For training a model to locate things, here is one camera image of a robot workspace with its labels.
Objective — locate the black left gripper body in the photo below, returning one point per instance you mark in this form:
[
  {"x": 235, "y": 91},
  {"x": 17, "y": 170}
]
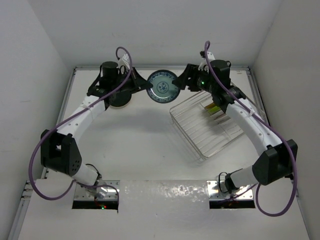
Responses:
[{"x": 119, "y": 79}]

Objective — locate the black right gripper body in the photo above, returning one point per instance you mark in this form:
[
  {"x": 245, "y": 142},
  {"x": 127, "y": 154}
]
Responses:
[{"x": 201, "y": 80}]

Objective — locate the black plate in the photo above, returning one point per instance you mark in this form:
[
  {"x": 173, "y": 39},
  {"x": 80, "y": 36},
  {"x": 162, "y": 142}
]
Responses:
[{"x": 120, "y": 98}]

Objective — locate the mustard yellow plate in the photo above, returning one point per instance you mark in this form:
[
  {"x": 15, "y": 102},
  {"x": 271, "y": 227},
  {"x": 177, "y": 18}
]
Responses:
[{"x": 210, "y": 106}]

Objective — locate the grey-blue plate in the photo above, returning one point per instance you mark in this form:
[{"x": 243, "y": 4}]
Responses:
[{"x": 163, "y": 90}]

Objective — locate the lime green plate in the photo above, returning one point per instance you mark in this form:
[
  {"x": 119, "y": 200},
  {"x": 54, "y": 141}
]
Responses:
[{"x": 214, "y": 110}]

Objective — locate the beige plate with characters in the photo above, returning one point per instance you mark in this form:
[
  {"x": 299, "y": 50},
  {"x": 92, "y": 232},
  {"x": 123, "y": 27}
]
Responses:
[{"x": 119, "y": 107}]

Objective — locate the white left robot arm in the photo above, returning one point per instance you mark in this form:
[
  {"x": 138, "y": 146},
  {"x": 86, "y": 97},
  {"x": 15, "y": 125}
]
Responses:
[{"x": 59, "y": 149}]

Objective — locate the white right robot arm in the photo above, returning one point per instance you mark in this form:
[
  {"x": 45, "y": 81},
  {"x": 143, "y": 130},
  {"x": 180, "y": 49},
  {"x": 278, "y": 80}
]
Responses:
[{"x": 277, "y": 157}]

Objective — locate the white plate with red rim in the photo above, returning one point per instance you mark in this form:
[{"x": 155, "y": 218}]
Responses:
[{"x": 221, "y": 119}]

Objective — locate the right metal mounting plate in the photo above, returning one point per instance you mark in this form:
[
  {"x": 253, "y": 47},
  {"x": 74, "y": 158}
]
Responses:
[{"x": 215, "y": 194}]

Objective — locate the metal mounting plate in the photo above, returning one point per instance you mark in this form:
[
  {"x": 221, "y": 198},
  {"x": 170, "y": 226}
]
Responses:
[
  {"x": 215, "y": 194},
  {"x": 107, "y": 190}
]

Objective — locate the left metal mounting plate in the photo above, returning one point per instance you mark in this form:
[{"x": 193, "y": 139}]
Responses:
[{"x": 107, "y": 190}]

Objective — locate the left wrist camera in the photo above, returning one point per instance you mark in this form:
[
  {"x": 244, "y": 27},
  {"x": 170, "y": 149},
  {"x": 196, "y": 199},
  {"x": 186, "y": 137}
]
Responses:
[{"x": 124, "y": 63}]

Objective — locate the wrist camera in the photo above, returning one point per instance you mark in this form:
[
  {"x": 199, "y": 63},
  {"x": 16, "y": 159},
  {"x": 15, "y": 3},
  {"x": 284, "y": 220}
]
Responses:
[
  {"x": 206, "y": 56},
  {"x": 124, "y": 63}
]

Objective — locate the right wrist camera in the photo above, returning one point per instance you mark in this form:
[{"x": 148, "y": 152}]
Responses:
[{"x": 206, "y": 56}]

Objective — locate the back aluminium frame rail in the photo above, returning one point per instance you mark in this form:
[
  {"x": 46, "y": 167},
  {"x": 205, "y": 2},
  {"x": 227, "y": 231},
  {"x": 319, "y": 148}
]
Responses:
[{"x": 149, "y": 67}]

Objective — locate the aluminium frame rail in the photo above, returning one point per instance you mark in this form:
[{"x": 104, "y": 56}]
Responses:
[
  {"x": 27, "y": 191},
  {"x": 256, "y": 96},
  {"x": 149, "y": 67}
]

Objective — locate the wire dish rack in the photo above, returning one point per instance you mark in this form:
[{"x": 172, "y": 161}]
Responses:
[{"x": 205, "y": 139}]

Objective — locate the right aluminium frame rail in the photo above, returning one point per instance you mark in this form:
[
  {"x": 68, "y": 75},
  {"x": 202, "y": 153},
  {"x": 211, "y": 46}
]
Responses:
[{"x": 256, "y": 96}]

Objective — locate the left aluminium frame rail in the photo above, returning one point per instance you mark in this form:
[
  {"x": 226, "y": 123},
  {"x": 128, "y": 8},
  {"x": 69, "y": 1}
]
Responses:
[{"x": 27, "y": 191}]

